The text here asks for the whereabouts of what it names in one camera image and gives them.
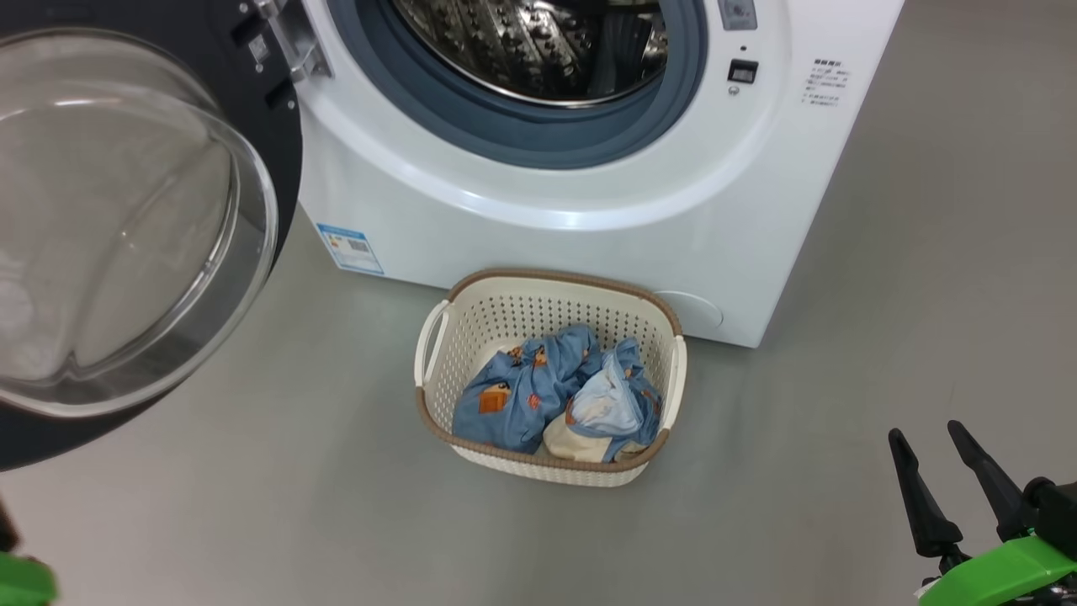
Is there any round white filter cover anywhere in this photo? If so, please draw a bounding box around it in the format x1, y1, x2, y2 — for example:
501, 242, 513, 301
652, 290, 724, 331

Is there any cream perforated laundry basket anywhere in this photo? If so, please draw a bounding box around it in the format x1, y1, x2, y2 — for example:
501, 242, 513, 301
414, 268, 687, 488

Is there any light blue and cream garment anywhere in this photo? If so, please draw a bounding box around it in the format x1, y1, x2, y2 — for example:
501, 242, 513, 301
543, 338, 664, 464

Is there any blue garment with orange patches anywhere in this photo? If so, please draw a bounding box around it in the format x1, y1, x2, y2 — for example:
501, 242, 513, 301
452, 324, 603, 455

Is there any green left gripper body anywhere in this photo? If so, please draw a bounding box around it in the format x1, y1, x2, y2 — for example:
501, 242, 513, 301
0, 551, 58, 606

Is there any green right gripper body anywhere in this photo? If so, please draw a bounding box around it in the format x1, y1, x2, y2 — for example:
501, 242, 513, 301
917, 477, 1077, 606

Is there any stainless steel washing machine drum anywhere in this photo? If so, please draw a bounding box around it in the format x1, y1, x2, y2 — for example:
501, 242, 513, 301
391, 0, 670, 108

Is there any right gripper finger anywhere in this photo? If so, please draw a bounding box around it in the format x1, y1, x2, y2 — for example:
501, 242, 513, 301
948, 421, 1036, 541
889, 428, 964, 558

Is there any metal door hinge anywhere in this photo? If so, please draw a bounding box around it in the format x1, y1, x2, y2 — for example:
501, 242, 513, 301
252, 0, 333, 82

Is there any black round glass washer door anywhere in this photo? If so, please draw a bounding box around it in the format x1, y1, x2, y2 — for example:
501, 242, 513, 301
0, 0, 304, 472

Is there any blue energy label sticker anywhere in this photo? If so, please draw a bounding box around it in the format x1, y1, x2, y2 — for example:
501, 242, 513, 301
316, 223, 385, 276

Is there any white front-load washing machine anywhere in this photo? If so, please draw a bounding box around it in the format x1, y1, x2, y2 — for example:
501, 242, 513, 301
294, 0, 905, 348

